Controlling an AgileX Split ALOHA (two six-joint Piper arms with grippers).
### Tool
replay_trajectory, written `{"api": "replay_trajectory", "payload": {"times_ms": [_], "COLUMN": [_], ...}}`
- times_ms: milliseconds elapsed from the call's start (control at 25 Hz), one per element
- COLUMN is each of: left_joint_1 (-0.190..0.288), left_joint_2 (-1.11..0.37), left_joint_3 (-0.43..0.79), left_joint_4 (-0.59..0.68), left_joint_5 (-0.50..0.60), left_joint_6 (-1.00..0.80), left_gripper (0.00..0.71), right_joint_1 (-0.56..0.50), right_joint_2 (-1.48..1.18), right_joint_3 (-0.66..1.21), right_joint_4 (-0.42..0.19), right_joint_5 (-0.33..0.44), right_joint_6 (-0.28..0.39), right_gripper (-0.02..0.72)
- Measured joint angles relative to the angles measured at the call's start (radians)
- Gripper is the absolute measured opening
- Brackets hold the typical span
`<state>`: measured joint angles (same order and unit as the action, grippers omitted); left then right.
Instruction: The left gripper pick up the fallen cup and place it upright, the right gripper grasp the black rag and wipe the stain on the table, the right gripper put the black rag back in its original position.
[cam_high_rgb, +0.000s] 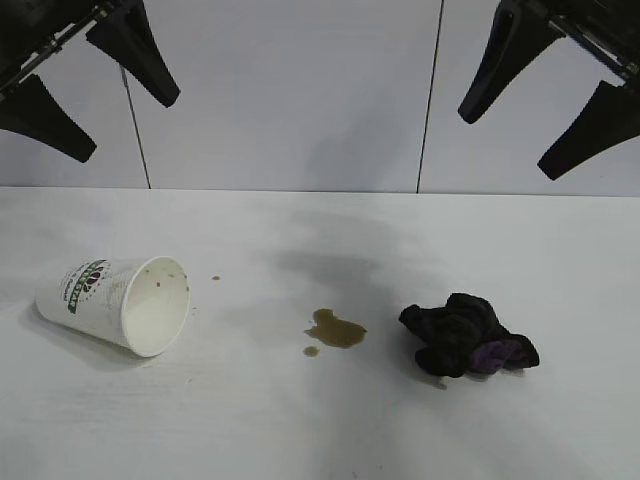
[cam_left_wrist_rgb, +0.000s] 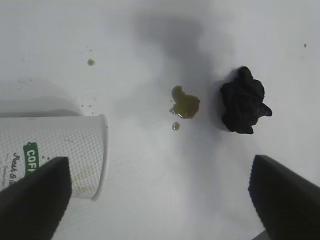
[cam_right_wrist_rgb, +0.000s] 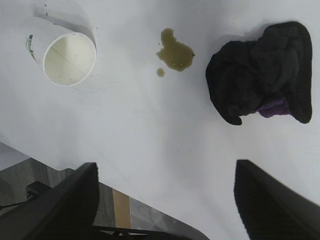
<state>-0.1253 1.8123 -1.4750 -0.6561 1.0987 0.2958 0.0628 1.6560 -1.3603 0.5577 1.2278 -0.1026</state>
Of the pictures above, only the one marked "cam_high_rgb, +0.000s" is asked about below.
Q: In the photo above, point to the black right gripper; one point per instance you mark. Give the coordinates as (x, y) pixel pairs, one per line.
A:
(607, 30)

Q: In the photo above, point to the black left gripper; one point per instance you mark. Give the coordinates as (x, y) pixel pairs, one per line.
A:
(35, 30)

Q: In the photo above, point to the white printed paper cup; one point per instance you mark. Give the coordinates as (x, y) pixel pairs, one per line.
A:
(95, 305)

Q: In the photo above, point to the black purple cloth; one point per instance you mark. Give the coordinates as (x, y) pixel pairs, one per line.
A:
(450, 340)

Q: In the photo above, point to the brown coffee puddle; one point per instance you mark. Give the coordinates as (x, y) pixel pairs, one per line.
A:
(337, 332)

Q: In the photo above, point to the small round coffee drop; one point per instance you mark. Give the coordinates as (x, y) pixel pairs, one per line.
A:
(311, 351)

